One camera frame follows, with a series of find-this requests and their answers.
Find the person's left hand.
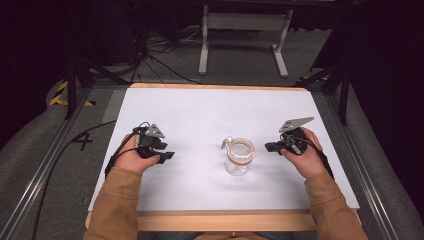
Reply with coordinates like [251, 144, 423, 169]
[113, 133, 161, 175]

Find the black tripod stand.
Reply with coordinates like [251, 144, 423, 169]
[293, 53, 354, 127]
[63, 54, 131, 120]

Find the yellow black hazard tape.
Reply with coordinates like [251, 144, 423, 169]
[48, 80, 96, 108]

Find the white metal stand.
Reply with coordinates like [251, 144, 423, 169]
[198, 4, 294, 79]

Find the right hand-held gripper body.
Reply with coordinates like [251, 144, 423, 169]
[276, 116, 316, 156]

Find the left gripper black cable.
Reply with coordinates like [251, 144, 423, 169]
[30, 120, 152, 240]

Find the bundle of floor cables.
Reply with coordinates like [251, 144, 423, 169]
[113, 1, 204, 85]

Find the aluminium floor rail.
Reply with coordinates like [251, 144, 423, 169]
[0, 87, 94, 240]
[324, 94, 401, 240]

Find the person's right hand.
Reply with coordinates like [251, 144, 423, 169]
[279, 126, 328, 180]

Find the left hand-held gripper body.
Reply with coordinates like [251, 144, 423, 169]
[132, 123, 166, 159]

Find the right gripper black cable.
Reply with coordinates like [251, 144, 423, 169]
[289, 134, 335, 180]

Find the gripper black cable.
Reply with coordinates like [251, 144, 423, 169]
[289, 134, 335, 180]
[30, 120, 152, 240]

